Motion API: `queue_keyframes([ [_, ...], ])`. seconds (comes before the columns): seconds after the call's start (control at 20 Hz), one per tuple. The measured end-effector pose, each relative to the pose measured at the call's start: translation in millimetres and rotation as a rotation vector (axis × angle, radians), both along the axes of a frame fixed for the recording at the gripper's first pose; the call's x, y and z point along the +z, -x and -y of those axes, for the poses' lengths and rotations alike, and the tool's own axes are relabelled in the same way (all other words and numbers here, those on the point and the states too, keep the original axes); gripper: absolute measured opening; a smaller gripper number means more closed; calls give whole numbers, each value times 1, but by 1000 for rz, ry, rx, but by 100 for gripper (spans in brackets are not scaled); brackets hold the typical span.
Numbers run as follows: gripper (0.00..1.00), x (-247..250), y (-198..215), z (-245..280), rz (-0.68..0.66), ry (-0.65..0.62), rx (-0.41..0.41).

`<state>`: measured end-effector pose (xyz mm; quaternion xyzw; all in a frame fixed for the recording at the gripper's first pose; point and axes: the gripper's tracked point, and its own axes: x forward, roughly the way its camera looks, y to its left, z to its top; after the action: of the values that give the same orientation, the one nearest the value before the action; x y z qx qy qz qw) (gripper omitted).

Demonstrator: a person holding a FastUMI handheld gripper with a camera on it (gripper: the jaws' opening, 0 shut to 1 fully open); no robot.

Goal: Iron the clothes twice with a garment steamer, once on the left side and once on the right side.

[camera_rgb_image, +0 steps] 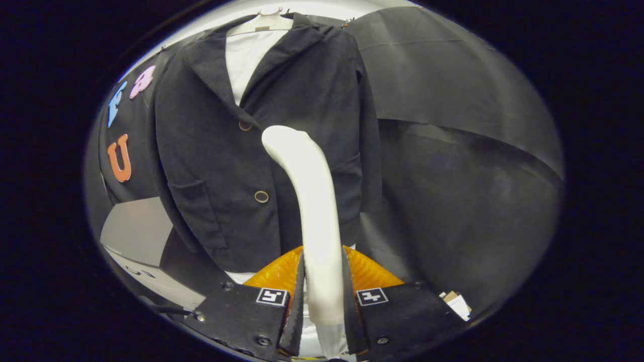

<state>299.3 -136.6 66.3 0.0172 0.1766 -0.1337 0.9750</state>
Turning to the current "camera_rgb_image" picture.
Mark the grey cabinet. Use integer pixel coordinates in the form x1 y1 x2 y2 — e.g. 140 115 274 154
100 196 207 310

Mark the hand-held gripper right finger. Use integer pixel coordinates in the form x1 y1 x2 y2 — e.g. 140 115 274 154
342 245 468 360

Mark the small cardboard box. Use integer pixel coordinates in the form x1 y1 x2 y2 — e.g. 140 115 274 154
439 290 472 321

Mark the black jacket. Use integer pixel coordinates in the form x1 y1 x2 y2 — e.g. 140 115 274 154
153 13 383 275

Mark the white mannequin on stand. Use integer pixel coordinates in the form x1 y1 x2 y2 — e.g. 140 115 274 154
225 8 295 285

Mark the black backdrop cloth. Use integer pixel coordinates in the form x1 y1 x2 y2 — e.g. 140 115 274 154
83 5 564 312

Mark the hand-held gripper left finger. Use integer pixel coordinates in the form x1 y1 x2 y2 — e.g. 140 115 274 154
184 245 306 360

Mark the white garment steamer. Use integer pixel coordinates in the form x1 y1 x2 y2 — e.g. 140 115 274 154
262 126 348 358

